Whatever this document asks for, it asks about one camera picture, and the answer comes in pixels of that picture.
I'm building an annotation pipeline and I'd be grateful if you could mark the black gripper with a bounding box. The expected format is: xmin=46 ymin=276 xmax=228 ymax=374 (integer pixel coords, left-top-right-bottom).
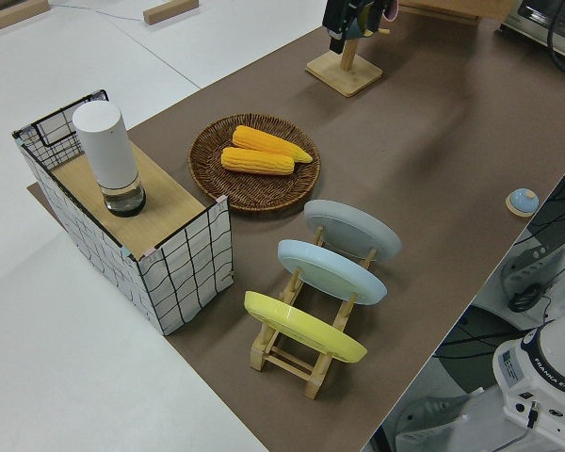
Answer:
xmin=322 ymin=0 xmax=359 ymax=54

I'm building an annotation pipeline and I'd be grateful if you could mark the wooden mug tree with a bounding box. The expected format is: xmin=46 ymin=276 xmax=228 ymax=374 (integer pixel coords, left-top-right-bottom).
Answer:
xmin=305 ymin=25 xmax=392 ymax=99

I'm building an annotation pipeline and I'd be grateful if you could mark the dark blue mug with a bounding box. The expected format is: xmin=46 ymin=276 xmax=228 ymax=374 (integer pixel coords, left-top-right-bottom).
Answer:
xmin=355 ymin=0 xmax=385 ymax=40

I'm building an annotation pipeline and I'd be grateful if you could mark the yellow corn cob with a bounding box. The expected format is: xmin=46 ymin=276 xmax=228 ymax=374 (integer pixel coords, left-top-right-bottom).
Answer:
xmin=232 ymin=124 xmax=315 ymax=165
xmin=220 ymin=146 xmax=297 ymax=177

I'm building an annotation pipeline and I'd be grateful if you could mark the brown table mat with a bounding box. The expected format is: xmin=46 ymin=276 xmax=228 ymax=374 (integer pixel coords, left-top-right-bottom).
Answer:
xmin=26 ymin=21 xmax=565 ymax=452

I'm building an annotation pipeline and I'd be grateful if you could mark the brown wicker basket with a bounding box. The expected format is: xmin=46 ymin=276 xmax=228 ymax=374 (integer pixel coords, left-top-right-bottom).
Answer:
xmin=188 ymin=113 xmax=322 ymax=213

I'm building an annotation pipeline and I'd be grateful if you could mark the plain wooden block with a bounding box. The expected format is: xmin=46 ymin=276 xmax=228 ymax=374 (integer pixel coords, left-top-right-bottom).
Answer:
xmin=142 ymin=0 xmax=201 ymax=25
xmin=0 ymin=0 xmax=51 ymax=33

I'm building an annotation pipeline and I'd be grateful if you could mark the grey plate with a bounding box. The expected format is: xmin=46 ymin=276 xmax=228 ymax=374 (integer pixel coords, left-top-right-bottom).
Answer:
xmin=302 ymin=199 xmax=403 ymax=262

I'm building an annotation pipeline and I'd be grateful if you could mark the white toaster oven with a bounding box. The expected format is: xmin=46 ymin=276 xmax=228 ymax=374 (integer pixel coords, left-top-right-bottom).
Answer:
xmin=498 ymin=0 xmax=565 ymax=48

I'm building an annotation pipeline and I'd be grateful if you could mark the light blue plate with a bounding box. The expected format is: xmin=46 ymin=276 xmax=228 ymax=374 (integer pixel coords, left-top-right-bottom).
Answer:
xmin=276 ymin=238 xmax=389 ymax=307

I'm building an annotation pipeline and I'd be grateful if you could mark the blue call bell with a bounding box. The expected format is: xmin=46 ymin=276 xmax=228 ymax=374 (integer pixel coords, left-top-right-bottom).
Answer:
xmin=505 ymin=187 xmax=541 ymax=218

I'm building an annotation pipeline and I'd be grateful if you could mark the white cylinder bottle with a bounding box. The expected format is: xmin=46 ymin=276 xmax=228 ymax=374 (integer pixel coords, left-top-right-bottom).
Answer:
xmin=72 ymin=102 xmax=148 ymax=218

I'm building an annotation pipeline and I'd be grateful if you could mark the yellow plate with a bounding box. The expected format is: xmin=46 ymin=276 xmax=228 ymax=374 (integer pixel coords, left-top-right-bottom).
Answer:
xmin=243 ymin=290 xmax=369 ymax=363

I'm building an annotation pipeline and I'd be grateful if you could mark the wooden plate rack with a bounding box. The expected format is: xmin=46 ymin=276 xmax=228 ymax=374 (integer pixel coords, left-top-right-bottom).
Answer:
xmin=249 ymin=224 xmax=380 ymax=401

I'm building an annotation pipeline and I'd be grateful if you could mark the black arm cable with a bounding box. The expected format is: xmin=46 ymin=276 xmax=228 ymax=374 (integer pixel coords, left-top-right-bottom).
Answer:
xmin=545 ymin=0 xmax=565 ymax=81

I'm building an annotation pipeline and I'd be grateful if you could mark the wire grid wooden shelf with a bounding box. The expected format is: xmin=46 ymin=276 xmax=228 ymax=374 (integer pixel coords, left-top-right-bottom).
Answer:
xmin=11 ymin=89 xmax=235 ymax=337

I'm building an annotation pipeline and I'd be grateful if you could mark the black base cable bundle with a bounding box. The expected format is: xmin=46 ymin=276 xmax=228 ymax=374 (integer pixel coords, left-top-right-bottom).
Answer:
xmin=507 ymin=178 xmax=565 ymax=313

